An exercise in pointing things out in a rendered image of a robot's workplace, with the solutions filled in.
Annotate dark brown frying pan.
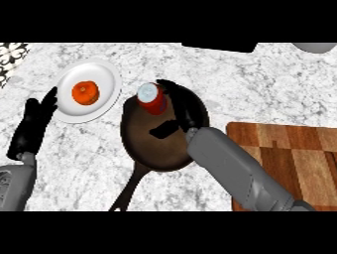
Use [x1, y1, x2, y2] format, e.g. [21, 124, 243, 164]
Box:
[108, 86, 212, 212]

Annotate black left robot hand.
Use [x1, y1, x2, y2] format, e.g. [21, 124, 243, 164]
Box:
[7, 86, 61, 162]

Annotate red can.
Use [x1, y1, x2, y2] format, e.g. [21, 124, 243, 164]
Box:
[135, 82, 169, 116]

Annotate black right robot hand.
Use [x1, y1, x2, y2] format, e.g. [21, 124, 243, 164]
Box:
[148, 78, 201, 140]

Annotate orange fruit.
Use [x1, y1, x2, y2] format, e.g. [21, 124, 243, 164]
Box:
[72, 80, 101, 106]

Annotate white plate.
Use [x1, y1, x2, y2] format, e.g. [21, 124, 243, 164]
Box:
[54, 59, 123, 125]

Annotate grey round object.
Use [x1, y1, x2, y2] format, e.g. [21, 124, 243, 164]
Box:
[292, 42, 337, 55]

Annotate wooden cutting board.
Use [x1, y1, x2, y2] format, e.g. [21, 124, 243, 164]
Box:
[225, 121, 337, 212]

